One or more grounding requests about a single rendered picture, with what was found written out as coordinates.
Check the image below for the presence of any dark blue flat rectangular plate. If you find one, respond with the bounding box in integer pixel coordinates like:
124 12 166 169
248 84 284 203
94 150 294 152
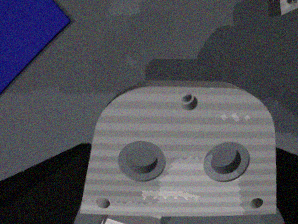
0 0 71 95

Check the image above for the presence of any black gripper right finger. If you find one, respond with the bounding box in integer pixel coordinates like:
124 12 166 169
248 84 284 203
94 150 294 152
275 148 298 224

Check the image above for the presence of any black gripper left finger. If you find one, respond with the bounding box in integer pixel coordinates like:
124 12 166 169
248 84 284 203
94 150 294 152
0 144 92 224

